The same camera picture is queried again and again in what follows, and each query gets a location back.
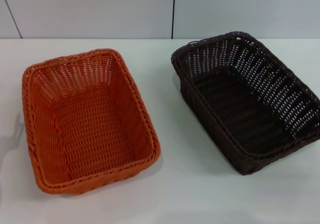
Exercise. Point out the orange woven plastic basket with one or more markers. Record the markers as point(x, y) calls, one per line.
point(95, 124)

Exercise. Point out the dark brown woven basket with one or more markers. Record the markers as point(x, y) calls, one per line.
point(237, 109)

